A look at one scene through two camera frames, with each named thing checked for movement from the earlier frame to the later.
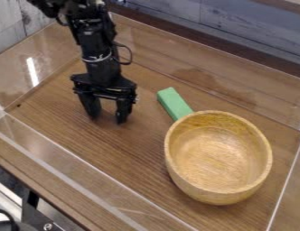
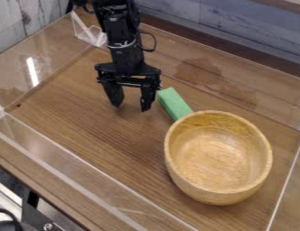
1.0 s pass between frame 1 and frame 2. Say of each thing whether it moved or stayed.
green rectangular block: stayed
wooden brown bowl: stayed
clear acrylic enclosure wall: stayed
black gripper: moved
